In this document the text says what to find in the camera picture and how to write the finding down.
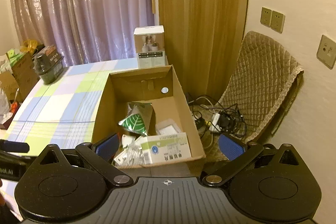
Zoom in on clear packet with metal hooks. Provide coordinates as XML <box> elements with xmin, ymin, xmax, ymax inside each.
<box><xmin>113</xmin><ymin>134</ymin><xmax>146</xmax><ymax>166</ymax></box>

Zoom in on silver green foil pouch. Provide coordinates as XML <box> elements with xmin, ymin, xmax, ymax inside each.
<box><xmin>118</xmin><ymin>102</ymin><xmax>153</xmax><ymax>136</ymax></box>

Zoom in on white pill tablet box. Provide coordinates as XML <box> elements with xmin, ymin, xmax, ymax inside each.
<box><xmin>141</xmin><ymin>132</ymin><xmax>191</xmax><ymax>164</ymax></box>

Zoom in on crumpled plastic bag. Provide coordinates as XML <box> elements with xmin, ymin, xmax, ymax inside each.
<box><xmin>0</xmin><ymin>89</ymin><xmax>13</xmax><ymax>124</ymax></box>

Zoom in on checkered tablecloth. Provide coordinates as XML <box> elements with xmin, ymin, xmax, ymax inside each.
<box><xmin>1</xmin><ymin>58</ymin><xmax>138</xmax><ymax>155</ymax></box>

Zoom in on brown cardboard boxes stack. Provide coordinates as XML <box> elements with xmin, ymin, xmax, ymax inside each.
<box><xmin>1</xmin><ymin>53</ymin><xmax>39</xmax><ymax>102</ymax></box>

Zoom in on quilted chair cushion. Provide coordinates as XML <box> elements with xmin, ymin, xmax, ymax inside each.
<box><xmin>202</xmin><ymin>30</ymin><xmax>305</xmax><ymax>164</ymax></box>

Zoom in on green tissue packs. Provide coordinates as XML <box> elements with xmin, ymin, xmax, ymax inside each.
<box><xmin>6</xmin><ymin>48</ymin><xmax>25</xmax><ymax>67</ymax></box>

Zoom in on large brown cardboard box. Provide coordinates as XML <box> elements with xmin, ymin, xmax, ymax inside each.
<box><xmin>92</xmin><ymin>65</ymin><xmax>206</xmax><ymax>176</ymax></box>

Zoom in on dark green wrapped container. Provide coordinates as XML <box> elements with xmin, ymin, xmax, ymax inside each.
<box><xmin>34</xmin><ymin>45</ymin><xmax>63</xmax><ymax>85</ymax></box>

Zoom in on white product box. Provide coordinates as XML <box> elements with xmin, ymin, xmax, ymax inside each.
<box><xmin>134</xmin><ymin>25</ymin><xmax>166</xmax><ymax>69</ymax></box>

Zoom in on purple curtain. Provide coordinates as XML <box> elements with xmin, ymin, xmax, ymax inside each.
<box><xmin>11</xmin><ymin>0</ymin><xmax>154</xmax><ymax>66</ymax></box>

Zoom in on wooden door panel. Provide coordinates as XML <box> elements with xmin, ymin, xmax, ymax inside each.
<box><xmin>158</xmin><ymin>0</ymin><xmax>248</xmax><ymax>99</ymax></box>

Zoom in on tangled cables on chair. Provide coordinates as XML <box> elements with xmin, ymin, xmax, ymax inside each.
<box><xmin>187</xmin><ymin>93</ymin><xmax>247</xmax><ymax>139</ymax></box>

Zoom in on single wall socket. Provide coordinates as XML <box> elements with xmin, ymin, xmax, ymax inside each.
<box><xmin>317</xmin><ymin>35</ymin><xmax>336</xmax><ymax>70</ymax></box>

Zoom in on double wall socket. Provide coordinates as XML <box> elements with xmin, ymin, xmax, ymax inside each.
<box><xmin>260</xmin><ymin>7</ymin><xmax>285</xmax><ymax>34</ymax></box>

